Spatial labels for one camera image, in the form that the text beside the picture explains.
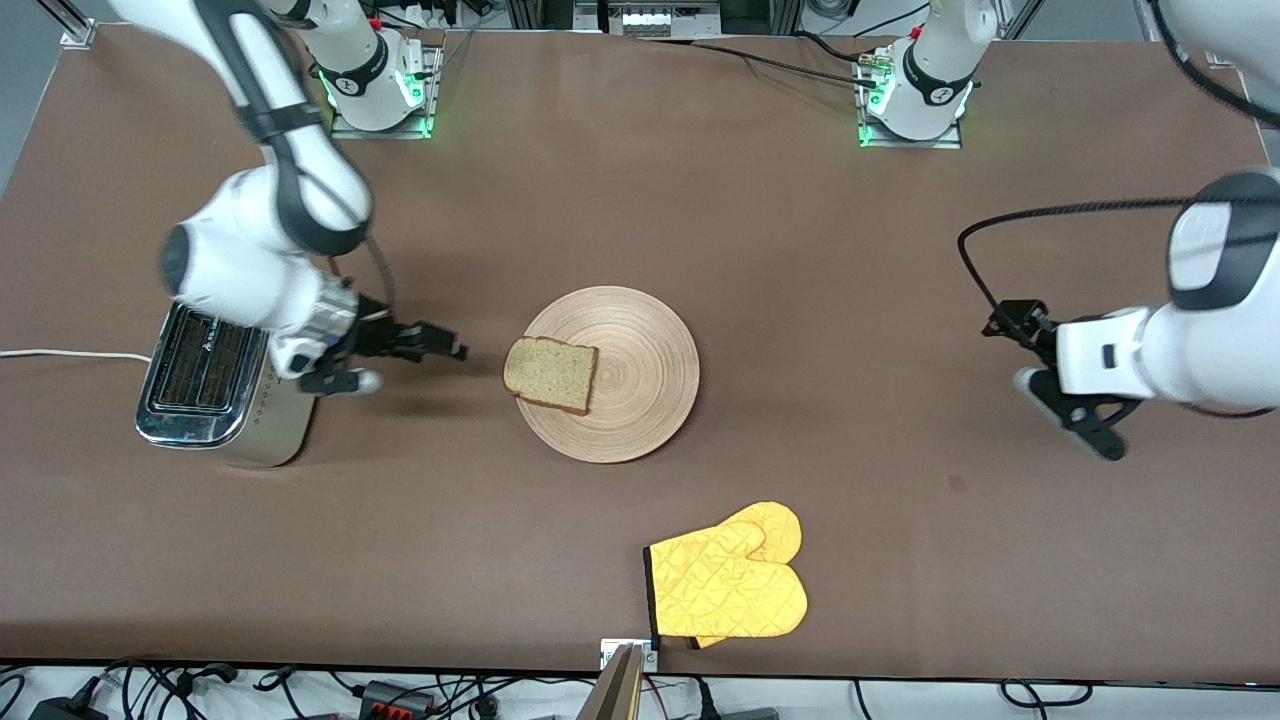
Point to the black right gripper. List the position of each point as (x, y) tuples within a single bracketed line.
[(381, 337)]

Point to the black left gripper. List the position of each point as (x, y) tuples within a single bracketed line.
[(1020, 321)]

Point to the brown bread slice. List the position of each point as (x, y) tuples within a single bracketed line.
[(550, 375)]

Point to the round wooden plate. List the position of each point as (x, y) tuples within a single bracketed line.
[(640, 380)]

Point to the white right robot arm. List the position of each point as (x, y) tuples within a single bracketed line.
[(230, 270)]

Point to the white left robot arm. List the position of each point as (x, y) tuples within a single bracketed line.
[(1220, 330)]

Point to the beige chrome two-slot toaster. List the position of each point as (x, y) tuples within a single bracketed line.
[(200, 400)]

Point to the black orange connector box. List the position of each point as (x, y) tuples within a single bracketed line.
[(395, 700)]

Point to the yellow quilted oven mitt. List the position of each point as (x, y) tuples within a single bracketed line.
[(708, 642), (725, 585)]

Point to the grey electrical connector box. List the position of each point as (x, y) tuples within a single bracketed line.
[(645, 20)]

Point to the black power adapter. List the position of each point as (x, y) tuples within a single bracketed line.
[(65, 710)]

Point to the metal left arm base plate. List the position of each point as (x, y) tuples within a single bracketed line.
[(910, 144)]

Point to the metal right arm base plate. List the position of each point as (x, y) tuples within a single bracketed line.
[(431, 85)]

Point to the silver camera mount bracket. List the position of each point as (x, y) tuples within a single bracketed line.
[(610, 652)]

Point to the tan camera mount beam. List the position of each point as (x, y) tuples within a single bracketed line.
[(615, 695)]

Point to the silver table corner bracket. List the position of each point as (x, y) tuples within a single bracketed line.
[(80, 35)]

